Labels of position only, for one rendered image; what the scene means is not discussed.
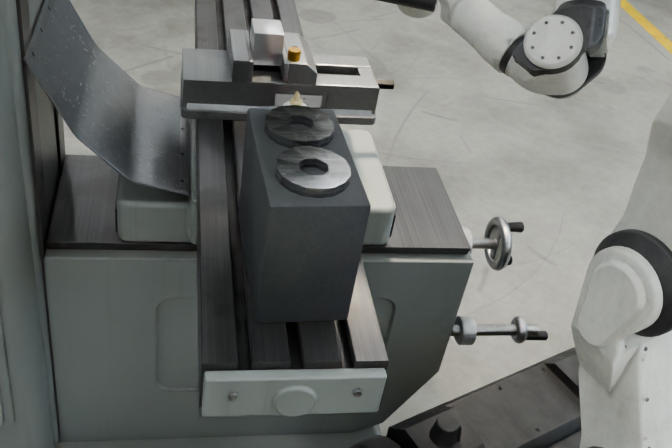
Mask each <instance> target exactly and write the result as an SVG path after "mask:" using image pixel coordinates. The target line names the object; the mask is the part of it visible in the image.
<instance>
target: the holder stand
mask: <svg viewBox="0 0 672 448"><path fill-rule="evenodd" d="M370 209H371V204H370V202H369V199H368V197H367V194H366V192H365V189H364V186H363V184H362V181H361V179H360V176H359V174H358V171H357V168H356V166H355V163H354V161H353V158H352V156H351V153H350V150H349V148H348V145H347V143H346V140H345V138H344V135H343V132H342V130H341V127H340V125H339V122H338V120H337V117H336V114H335V112H334V110H325V109H314V108H311V107H308V106H300V105H286V106H280V107H277V108H249V109H248V111H247V121H246V132H245V143H244V155H243V166H242V177H241V188H240V200H239V211H238V219H239V225H240V231H241V237H242V243H243V249H244V255H245V261H246V267H247V273H248V278H249V284H250V290H251V296H252V302H253V308H254V314H255V320H256V322H257V323H258V324H262V323H283V322H305V321H327V320H345V319H347V318H348V313H349V309H350V304H351V299H352V294H353V290H354V285H355V280H356V275H357V271H358V266H359V261H360V256H361V252H362V247H363V242H364V237H365V233H366V228H367V223H368V218H369V214H370Z"/></svg>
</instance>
